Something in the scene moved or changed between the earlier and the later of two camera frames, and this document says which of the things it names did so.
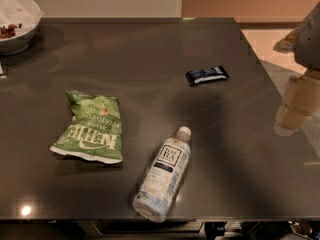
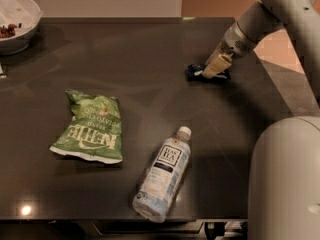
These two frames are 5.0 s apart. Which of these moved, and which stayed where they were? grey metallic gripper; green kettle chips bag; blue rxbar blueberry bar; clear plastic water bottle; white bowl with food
Moved: blue rxbar blueberry bar; grey metallic gripper
Stayed: white bowl with food; clear plastic water bottle; green kettle chips bag
